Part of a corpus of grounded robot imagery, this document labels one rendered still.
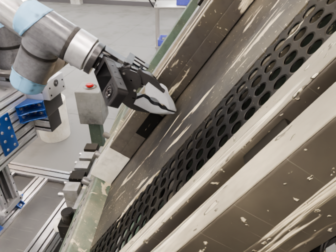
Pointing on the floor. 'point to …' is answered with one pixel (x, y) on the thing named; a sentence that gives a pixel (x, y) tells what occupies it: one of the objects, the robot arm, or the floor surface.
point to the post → (97, 134)
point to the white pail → (57, 135)
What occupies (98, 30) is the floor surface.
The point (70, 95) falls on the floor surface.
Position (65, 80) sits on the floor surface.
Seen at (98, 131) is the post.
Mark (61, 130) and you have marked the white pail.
